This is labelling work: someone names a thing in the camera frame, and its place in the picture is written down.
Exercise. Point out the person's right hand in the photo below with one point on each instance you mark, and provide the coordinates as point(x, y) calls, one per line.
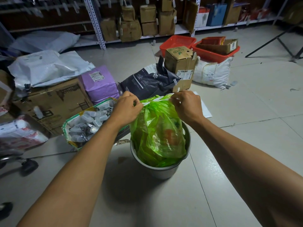
point(189, 107)

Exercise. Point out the person's left hand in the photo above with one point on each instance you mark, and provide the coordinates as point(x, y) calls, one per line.
point(124, 111)

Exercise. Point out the person's left fingers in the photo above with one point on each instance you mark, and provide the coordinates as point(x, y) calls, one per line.
point(136, 106)

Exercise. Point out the person's right fingers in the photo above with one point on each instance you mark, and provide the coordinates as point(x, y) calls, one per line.
point(175, 101)

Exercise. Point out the green plastic trash bag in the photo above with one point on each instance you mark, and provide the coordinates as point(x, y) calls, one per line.
point(158, 137)

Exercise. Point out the person's left forearm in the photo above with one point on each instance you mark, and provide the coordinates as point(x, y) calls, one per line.
point(78, 177)

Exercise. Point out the person's right forearm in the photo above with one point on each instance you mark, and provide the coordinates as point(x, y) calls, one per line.
point(248, 163)

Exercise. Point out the black pet food bag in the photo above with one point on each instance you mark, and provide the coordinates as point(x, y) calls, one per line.
point(146, 81)

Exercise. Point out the white paper sheet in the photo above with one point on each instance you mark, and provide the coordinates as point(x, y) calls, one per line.
point(205, 108)

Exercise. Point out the cardboard box with green print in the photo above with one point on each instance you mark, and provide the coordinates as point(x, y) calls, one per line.
point(181, 64)

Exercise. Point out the purple wrapped parcel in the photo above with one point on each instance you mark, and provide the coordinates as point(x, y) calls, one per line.
point(100, 83)

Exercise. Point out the white woven sack parcel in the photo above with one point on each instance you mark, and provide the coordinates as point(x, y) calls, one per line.
point(213, 73)

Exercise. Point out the pile of white plastic tags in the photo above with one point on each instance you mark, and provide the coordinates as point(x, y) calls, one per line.
point(85, 125)

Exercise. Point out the red plastic basket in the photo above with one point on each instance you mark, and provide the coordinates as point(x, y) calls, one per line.
point(213, 55)
point(176, 43)

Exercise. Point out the grey round trash bin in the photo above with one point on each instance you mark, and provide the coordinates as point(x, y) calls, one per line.
point(163, 171)

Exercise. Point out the flat open cardboard box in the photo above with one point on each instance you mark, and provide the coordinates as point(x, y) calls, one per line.
point(222, 47)

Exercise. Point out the green-edged woven bag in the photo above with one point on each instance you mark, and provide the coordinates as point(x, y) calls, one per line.
point(68, 137)

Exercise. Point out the group of brown cardboard boxes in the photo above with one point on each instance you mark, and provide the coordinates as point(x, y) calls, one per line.
point(130, 30)

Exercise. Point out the large brown cardboard box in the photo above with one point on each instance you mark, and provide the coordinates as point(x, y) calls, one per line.
point(56, 103)

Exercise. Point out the white and red box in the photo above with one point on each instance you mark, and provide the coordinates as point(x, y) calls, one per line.
point(202, 18)

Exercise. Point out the white metal shelf rack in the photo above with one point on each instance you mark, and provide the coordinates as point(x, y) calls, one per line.
point(97, 25)

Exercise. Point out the blue box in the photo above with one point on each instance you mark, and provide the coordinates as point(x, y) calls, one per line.
point(216, 14)

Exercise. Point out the white poly mailer bag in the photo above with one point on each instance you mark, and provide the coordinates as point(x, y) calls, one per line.
point(47, 67)

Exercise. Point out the plain brown carton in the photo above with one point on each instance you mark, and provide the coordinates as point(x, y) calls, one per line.
point(233, 16)

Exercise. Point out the grey poly mailer bag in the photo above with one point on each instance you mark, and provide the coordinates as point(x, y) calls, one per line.
point(45, 41)

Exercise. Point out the white red printed package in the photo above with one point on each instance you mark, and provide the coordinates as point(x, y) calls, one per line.
point(19, 134)

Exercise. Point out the black tripod stand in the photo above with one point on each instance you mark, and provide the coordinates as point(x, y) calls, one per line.
point(284, 42)

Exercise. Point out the black caster wheel cart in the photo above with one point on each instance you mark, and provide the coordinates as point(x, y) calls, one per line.
point(26, 166)

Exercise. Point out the black shoe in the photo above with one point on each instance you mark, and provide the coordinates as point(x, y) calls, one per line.
point(5, 210)

